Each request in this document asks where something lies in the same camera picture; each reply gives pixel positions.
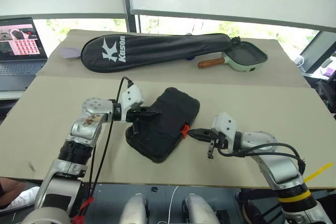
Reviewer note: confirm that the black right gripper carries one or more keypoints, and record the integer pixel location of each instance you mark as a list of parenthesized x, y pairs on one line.
[(214, 140)]

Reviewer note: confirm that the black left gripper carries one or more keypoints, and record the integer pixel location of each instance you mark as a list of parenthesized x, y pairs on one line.
[(134, 116)]

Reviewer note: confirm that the black zippered pouch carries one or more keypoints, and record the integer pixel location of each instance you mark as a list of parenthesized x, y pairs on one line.
[(168, 127)]

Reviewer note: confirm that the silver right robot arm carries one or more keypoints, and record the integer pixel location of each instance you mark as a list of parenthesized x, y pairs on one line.
[(278, 166)]

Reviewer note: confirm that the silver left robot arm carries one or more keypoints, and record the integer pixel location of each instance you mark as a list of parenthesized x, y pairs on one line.
[(86, 124)]

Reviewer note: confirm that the beige table cover sheet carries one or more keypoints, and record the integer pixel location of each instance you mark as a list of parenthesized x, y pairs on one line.
[(275, 64), (249, 103)]

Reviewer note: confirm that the black Kason racket bag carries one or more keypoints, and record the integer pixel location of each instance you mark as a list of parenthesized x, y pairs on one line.
[(162, 51)]

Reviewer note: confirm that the small blue object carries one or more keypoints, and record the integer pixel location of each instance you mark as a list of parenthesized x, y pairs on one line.
[(190, 58)]

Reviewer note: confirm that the small black floor clip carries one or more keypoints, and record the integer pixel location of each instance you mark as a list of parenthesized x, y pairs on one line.
[(154, 189)]

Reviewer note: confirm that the silver rounded shell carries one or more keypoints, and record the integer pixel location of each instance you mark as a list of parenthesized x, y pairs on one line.
[(199, 209), (136, 208)]

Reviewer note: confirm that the mint green electric frying pan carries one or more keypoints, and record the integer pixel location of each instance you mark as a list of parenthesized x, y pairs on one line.
[(244, 57)]

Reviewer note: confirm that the pale purple scoop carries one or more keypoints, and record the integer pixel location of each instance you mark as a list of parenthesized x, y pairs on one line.
[(69, 53)]

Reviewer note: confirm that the grey window pillar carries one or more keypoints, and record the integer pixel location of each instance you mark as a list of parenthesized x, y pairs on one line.
[(132, 14)]

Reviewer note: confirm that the red zip tie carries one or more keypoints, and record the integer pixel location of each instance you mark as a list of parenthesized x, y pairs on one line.
[(82, 208)]

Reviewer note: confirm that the yellow zip tie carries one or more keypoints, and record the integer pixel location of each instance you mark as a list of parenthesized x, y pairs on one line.
[(319, 170)]

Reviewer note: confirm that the black office chair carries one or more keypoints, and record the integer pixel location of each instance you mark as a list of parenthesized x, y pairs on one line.
[(326, 93)]

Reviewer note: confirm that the grey laptop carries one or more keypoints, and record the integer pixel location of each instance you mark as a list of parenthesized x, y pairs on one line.
[(21, 58)]

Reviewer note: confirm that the dark framed monitor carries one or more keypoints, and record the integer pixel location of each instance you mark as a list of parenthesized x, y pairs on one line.
[(320, 51)]

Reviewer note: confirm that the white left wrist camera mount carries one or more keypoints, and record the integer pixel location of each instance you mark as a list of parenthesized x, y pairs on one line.
[(132, 96)]

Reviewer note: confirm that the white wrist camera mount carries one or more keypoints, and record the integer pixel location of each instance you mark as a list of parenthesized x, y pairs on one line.
[(132, 96), (224, 127)]

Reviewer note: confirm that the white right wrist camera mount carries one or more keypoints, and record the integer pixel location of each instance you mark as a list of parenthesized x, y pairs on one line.
[(224, 127)]

